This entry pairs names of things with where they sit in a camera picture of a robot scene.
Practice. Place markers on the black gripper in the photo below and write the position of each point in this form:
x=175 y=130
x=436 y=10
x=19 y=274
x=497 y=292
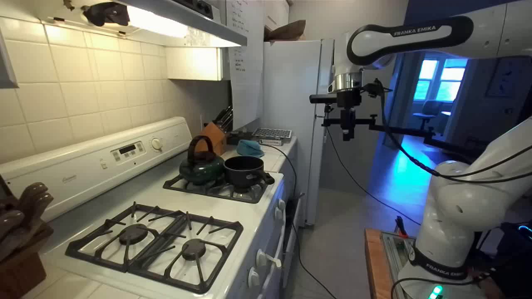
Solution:
x=348 y=100

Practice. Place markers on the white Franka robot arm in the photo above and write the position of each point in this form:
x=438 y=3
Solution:
x=471 y=204

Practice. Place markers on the white refrigerator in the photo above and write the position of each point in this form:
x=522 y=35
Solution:
x=293 y=100

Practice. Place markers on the dark dish rack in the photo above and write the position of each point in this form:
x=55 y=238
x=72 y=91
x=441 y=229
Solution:
x=266 y=135

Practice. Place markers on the white stove knob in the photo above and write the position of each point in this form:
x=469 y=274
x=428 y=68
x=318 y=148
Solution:
x=266 y=259
x=281 y=203
x=253 y=277

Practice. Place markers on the teal cloth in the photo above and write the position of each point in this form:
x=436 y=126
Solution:
x=250 y=148

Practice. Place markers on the blue lit window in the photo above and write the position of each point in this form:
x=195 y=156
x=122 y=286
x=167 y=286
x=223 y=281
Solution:
x=441 y=80

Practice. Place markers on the white panel with handwritten notes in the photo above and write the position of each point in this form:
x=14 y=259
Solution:
x=246 y=67

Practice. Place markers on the black cast iron stove grate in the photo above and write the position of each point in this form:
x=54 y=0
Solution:
x=221 y=191
x=177 y=229

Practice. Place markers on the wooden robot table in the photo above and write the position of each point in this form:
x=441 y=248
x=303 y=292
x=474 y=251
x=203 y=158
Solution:
x=376 y=271

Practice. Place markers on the dark green kettle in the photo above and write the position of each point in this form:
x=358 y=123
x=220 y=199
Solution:
x=200 y=168

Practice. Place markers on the white cabinet beside hood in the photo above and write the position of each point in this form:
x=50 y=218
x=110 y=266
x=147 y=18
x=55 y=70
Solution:
x=193 y=63

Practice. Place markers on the white range hood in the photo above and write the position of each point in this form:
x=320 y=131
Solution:
x=188 y=27

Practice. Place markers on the white gas stove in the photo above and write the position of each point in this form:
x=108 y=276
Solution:
x=83 y=166

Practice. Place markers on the black device under hood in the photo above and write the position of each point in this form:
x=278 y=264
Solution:
x=108 y=13

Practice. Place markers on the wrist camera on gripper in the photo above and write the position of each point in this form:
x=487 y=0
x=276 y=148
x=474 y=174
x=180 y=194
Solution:
x=325 y=98

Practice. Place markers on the black camera boom rod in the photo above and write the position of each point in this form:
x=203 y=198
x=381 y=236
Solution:
x=399 y=130

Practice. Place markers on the metal base plate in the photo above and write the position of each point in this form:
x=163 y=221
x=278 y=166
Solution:
x=399 y=254

